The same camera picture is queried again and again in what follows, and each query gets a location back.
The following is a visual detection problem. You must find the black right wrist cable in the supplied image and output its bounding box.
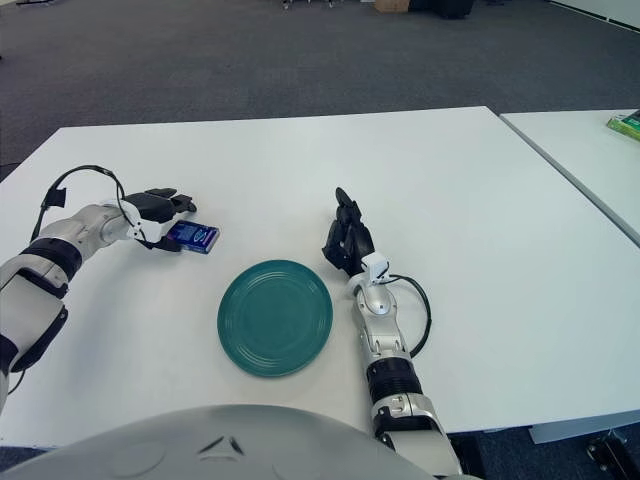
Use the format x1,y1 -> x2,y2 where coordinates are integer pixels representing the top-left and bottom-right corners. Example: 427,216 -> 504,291
387,273 -> 432,359

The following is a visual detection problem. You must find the wheeled chair base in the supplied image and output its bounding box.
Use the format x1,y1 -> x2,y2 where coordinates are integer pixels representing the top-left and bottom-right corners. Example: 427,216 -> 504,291
279,0 -> 341,11

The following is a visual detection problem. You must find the blue purple gum pack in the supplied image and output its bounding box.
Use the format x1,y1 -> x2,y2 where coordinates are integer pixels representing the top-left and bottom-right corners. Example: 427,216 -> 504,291
167,219 -> 221,256

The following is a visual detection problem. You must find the black metal stand frame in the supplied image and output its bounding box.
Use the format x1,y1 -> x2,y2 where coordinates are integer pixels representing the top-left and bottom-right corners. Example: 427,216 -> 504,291
447,432 -> 489,480

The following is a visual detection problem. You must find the black metal caster foot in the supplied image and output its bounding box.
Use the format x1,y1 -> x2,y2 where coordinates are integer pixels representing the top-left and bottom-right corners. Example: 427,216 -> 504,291
585,429 -> 640,469

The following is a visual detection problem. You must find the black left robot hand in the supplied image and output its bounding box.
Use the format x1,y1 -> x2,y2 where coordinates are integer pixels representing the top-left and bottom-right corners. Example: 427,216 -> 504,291
119,187 -> 199,254

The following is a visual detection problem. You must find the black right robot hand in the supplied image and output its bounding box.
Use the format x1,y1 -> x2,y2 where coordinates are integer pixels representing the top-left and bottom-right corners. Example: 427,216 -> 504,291
321,187 -> 376,277

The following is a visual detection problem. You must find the black bulky floor object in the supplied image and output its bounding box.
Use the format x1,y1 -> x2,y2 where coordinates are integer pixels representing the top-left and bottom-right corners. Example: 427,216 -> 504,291
409,0 -> 474,20

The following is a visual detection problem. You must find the teal green round plate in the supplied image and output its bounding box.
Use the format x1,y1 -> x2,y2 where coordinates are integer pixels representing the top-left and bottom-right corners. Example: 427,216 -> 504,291
217,258 -> 334,377

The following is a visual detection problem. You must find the grey robot torso shell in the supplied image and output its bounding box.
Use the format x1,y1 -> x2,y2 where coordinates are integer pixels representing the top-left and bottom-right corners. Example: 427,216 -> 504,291
0,403 -> 436,480

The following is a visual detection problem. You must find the green cardboard box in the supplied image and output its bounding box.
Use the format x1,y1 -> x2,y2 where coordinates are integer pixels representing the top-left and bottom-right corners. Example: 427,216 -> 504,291
606,108 -> 640,140

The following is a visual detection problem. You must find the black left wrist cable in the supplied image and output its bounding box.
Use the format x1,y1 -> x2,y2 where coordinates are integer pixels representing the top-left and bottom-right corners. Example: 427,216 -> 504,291
30,164 -> 146,246

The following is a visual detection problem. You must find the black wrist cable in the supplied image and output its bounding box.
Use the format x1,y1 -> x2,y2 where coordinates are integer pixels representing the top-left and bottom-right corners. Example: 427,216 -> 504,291
30,164 -> 146,246
387,273 -> 432,359

